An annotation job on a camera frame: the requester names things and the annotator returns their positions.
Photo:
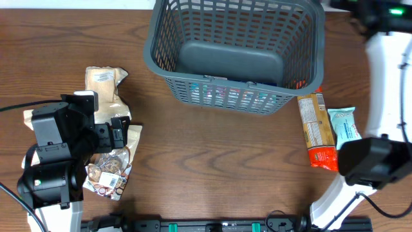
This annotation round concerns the grey plastic basket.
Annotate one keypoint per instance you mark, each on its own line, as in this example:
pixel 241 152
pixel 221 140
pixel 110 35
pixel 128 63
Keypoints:
pixel 274 47

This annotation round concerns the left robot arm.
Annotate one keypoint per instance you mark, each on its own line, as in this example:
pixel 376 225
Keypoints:
pixel 54 169

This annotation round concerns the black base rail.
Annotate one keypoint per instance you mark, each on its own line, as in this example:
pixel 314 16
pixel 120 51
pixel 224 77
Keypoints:
pixel 281 223

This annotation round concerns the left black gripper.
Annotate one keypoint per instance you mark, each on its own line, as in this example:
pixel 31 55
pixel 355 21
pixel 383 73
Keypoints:
pixel 104 143

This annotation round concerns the beige pouch upper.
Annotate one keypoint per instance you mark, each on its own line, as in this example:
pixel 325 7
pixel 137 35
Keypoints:
pixel 105 81

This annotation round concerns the beige pouch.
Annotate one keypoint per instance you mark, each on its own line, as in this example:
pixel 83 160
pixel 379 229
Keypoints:
pixel 105 81
pixel 27 114

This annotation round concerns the light blue wipes packet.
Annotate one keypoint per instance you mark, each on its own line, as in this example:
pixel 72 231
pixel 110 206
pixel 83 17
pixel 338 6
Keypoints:
pixel 343 124

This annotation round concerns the multicolour tissue pack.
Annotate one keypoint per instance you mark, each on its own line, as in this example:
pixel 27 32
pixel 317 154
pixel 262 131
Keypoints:
pixel 231 98

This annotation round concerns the brown snack pouch with window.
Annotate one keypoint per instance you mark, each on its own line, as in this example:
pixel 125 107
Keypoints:
pixel 108 175

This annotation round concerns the beige pouch far left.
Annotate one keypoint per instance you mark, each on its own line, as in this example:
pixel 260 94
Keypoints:
pixel 27 114

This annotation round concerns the orange cracker package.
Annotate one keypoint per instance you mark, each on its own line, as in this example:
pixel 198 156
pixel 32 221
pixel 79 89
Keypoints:
pixel 317 131

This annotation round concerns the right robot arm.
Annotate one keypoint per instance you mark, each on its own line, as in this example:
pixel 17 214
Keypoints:
pixel 383 156

